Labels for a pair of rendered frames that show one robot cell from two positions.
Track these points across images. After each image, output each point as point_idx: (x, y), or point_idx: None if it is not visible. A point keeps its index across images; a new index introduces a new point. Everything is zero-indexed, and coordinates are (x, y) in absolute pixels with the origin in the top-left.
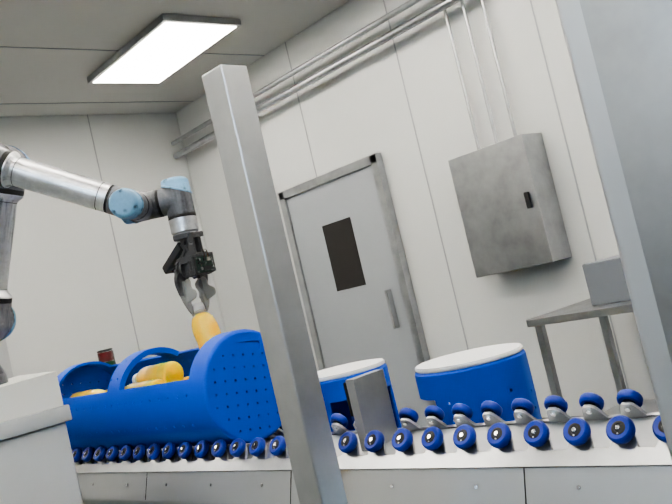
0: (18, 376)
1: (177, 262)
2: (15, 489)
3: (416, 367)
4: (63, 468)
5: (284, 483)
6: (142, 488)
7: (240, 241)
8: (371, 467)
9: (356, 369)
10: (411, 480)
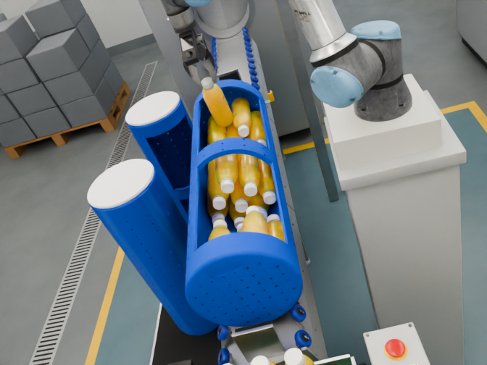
0: (337, 133)
1: (202, 43)
2: None
3: (167, 111)
4: None
5: (269, 119)
6: (290, 210)
7: None
8: (261, 86)
9: (137, 158)
10: (261, 82)
